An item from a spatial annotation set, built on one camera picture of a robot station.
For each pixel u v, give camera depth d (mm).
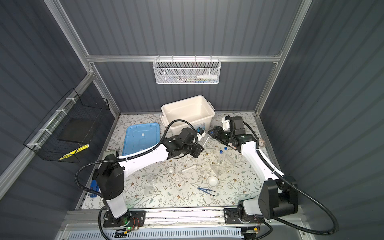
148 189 828
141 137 1051
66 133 709
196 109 1103
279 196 413
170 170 892
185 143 644
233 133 636
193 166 908
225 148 817
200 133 738
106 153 936
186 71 1238
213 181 843
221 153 808
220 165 917
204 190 826
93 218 767
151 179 921
